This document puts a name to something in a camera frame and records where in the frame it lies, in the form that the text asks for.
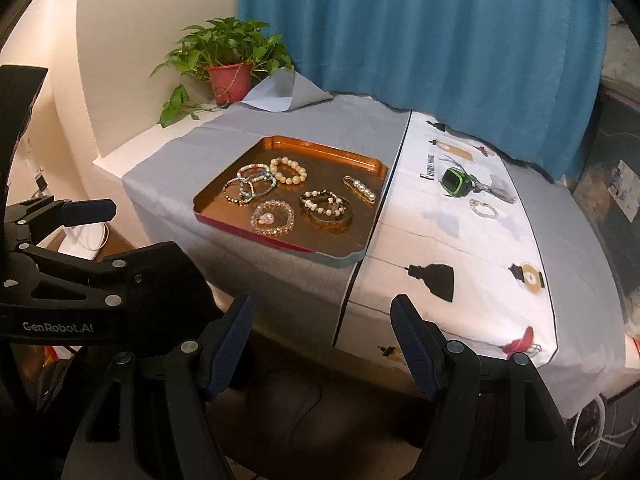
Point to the white printed table runner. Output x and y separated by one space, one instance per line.
469 264

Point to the green potted plant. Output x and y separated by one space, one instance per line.
220 41

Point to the pearl hair clip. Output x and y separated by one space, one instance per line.
360 189

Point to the green black smart watch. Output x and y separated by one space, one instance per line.
456 182

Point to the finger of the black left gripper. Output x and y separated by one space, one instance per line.
42 279
48 214

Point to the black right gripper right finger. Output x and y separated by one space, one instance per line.
492 418

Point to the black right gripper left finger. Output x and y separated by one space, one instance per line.
150 420

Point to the red flower pot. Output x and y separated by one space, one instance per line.
230 83

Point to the blue curtain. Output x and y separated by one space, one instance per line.
522 75

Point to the orange metal tray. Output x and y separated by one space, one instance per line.
319 218

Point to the white round lamp base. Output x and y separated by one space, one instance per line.
84 242

